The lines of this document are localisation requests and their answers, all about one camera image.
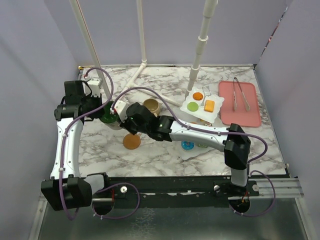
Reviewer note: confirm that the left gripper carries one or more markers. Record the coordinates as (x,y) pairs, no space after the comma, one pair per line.
(98,114)

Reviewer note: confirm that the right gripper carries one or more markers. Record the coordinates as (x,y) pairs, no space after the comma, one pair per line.
(124,125)

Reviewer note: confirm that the beige ceramic cup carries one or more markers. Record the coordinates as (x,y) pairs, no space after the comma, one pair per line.
(153,106)

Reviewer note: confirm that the green ceramic mug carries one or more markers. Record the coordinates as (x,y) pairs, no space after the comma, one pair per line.
(109,119)

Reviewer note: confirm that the blue frosted donut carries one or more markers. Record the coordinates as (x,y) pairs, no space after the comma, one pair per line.
(187,145)

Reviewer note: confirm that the green round pastry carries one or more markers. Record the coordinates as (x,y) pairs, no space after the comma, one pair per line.
(192,106)

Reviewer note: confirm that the orange cookie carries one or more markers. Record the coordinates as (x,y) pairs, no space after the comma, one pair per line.
(198,96)

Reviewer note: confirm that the white tiered serving stand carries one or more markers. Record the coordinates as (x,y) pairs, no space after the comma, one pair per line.
(200,116)

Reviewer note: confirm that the pink serving tray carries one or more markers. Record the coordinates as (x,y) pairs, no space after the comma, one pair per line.
(241,117)

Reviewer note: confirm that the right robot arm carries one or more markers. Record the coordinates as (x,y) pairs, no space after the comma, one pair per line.
(232,141)

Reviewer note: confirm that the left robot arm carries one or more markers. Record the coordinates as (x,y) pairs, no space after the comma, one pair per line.
(70,140)

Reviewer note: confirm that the wooden coaster near edge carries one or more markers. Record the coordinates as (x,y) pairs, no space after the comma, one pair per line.
(131,141)

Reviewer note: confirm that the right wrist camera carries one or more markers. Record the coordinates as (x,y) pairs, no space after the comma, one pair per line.
(120,107)

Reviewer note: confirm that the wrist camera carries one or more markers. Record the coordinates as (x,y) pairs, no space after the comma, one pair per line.
(120,107)
(94,87)

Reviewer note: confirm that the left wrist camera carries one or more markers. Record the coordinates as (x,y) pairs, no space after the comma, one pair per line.
(94,87)

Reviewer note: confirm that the white pvc frame middle pole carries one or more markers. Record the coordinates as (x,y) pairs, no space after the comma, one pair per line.
(144,62)

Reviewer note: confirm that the white pvc frame pole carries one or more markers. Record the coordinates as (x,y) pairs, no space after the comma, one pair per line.
(80,18)
(202,39)
(144,62)

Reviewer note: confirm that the white pvc frame left pole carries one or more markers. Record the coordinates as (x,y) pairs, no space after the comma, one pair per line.
(80,18)

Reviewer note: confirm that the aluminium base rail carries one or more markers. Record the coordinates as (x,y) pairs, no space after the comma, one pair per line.
(221,188)

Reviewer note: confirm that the white pvc frame right pole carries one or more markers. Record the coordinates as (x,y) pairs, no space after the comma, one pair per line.
(202,39)

